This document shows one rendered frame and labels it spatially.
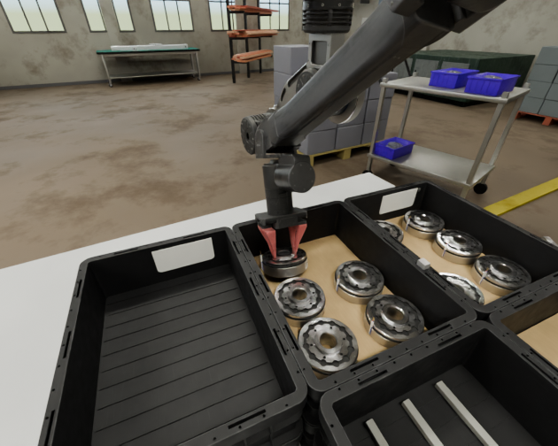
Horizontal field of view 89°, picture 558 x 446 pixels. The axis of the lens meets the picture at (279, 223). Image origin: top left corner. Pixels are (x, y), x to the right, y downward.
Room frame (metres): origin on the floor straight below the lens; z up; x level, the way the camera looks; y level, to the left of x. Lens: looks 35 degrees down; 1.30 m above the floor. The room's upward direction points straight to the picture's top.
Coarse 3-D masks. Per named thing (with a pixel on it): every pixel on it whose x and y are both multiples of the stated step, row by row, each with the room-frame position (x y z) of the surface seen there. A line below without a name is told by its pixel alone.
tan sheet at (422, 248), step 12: (444, 228) 0.65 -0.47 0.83; (408, 240) 0.60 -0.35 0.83; (420, 240) 0.60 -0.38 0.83; (432, 240) 0.60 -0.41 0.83; (420, 252) 0.55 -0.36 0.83; (432, 252) 0.55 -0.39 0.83; (432, 264) 0.50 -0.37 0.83; (444, 264) 0.50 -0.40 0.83; (456, 264) 0.50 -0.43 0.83; (468, 276) 0.46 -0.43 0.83; (480, 288) 0.43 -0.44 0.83; (492, 300) 0.39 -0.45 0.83
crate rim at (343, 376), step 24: (360, 216) 0.56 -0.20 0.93; (240, 240) 0.47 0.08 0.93; (384, 240) 0.47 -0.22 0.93; (408, 264) 0.40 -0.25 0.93; (264, 288) 0.34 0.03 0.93; (288, 336) 0.25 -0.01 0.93; (432, 336) 0.24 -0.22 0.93; (384, 360) 0.21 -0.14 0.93; (312, 384) 0.18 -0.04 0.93; (336, 384) 0.18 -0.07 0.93
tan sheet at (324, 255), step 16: (320, 240) 0.60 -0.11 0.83; (336, 240) 0.60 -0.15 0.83; (256, 256) 0.54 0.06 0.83; (320, 256) 0.54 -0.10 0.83; (336, 256) 0.53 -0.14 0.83; (352, 256) 0.53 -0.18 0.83; (304, 272) 0.48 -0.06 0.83; (320, 272) 0.48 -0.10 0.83; (272, 288) 0.43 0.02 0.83; (384, 288) 0.43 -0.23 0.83; (336, 304) 0.38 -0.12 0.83; (352, 304) 0.38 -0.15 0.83; (352, 320) 0.35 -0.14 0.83; (368, 336) 0.31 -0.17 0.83; (368, 352) 0.28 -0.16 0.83
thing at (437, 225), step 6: (414, 210) 0.70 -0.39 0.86; (420, 210) 0.70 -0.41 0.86; (408, 216) 0.67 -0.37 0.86; (414, 216) 0.67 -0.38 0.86; (432, 216) 0.67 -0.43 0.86; (438, 216) 0.67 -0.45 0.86; (414, 222) 0.64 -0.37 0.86; (438, 222) 0.64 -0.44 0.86; (444, 222) 0.64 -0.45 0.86; (420, 228) 0.61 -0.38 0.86; (426, 228) 0.61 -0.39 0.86; (432, 228) 0.61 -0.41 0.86; (438, 228) 0.61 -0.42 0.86
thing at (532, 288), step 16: (384, 192) 0.68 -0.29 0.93; (448, 192) 0.68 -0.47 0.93; (352, 208) 0.60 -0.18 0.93; (480, 208) 0.60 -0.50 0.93; (512, 224) 0.53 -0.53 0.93; (544, 240) 0.47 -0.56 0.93; (416, 256) 0.42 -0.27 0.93; (432, 272) 0.38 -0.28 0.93; (528, 288) 0.33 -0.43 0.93; (496, 304) 0.30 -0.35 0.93
